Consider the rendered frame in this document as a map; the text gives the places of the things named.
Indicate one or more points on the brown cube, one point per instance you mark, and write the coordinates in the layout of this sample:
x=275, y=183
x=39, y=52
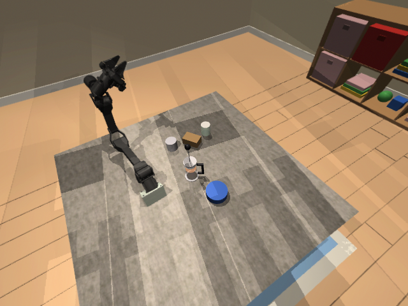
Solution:
x=192, y=139

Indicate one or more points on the glass french press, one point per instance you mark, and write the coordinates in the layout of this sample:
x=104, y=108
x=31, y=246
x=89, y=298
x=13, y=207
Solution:
x=190, y=165

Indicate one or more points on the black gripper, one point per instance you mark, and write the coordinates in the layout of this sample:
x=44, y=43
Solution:
x=111, y=73

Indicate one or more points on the blue short cylinder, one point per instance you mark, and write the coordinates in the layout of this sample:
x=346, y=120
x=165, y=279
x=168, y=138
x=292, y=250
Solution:
x=216, y=192

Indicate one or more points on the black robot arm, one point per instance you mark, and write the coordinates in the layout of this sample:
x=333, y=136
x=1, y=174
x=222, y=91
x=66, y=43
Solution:
x=144, y=172

